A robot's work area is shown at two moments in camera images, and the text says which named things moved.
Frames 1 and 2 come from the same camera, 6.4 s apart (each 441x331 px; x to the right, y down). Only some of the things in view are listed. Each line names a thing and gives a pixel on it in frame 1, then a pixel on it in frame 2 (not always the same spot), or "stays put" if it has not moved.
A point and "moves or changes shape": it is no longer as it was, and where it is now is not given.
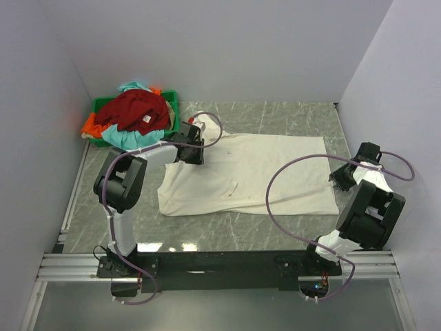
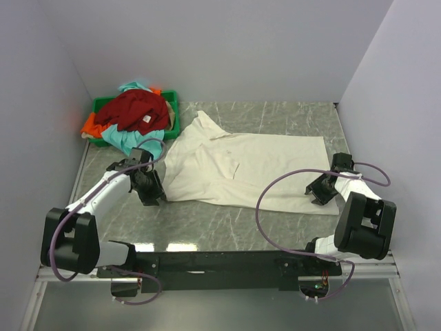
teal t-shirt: [133, 139] stays put
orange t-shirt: [93, 127] stays put
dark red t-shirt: [141, 109] stays put
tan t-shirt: [171, 116] stays put
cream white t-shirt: [248, 174] moves or changes shape
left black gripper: [198, 160] -> [149, 199]
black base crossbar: [166, 271] stays put
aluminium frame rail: [368, 265] stays put
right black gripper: [337, 177] -> [321, 198]
